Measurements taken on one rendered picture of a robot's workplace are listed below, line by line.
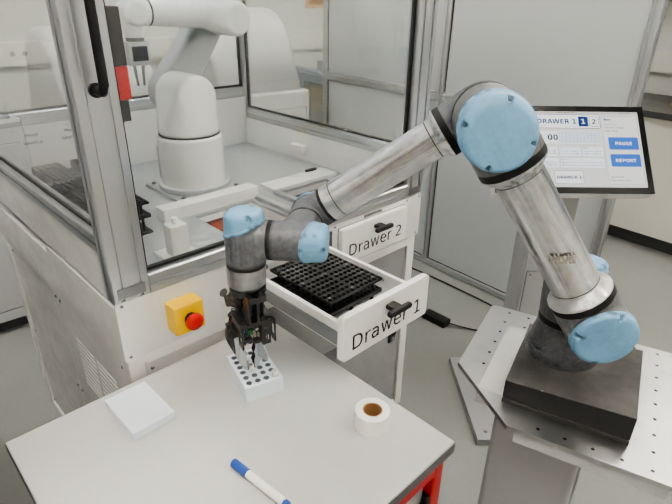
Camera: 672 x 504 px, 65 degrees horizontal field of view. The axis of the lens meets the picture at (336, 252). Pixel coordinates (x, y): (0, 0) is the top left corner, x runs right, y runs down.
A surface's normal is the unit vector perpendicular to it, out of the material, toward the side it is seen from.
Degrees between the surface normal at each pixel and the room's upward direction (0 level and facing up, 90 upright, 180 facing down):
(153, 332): 90
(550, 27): 90
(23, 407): 0
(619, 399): 3
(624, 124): 50
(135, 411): 0
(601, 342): 96
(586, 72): 90
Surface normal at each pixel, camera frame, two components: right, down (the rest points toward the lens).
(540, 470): -0.50, 0.37
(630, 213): -0.76, 0.27
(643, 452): 0.01, -0.90
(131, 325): 0.70, 0.33
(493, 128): -0.17, 0.32
